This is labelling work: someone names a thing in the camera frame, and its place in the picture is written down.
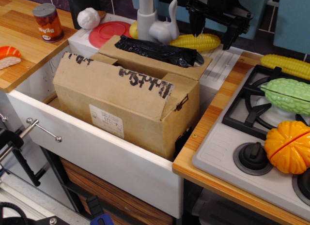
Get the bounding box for black clamp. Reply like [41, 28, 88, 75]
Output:
[0, 125, 46, 186]

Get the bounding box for black stove knob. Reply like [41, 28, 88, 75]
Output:
[292, 168, 310, 206]
[233, 142, 273, 176]

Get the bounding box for salmon sushi toy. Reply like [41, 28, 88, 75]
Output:
[0, 46, 21, 70]

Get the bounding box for green bitter melon toy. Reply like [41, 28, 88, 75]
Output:
[261, 78, 310, 116]

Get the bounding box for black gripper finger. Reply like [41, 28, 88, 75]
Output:
[189, 9, 205, 37]
[222, 19, 250, 50]

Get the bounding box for blue black clamp handle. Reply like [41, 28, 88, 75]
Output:
[86, 195, 114, 225]

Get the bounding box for white garlic toy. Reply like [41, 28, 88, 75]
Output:
[77, 8, 101, 29]

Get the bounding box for black stove grate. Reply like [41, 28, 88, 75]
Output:
[222, 65, 310, 140]

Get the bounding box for brown cardboard box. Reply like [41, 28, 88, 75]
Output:
[53, 36, 211, 160]

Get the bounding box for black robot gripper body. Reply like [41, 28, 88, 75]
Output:
[186, 0, 253, 26]

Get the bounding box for grey toy stove top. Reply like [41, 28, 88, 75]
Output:
[192, 65, 310, 220]

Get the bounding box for red plastic plate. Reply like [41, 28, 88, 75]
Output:
[89, 21, 131, 48]

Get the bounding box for metal clamp screw handle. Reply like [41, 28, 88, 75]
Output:
[0, 118, 62, 162]

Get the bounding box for yellow lemon toy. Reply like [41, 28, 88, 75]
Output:
[129, 21, 139, 39]

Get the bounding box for orange pumpkin toy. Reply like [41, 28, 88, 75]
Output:
[264, 121, 310, 175]

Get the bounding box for yellow corn cob toy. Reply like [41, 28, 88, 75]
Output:
[260, 54, 310, 80]
[170, 33, 221, 52]

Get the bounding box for orange beans can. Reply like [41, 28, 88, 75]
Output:
[32, 3, 64, 43]

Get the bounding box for grey toy faucet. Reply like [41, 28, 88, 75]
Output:
[137, 0, 180, 45]

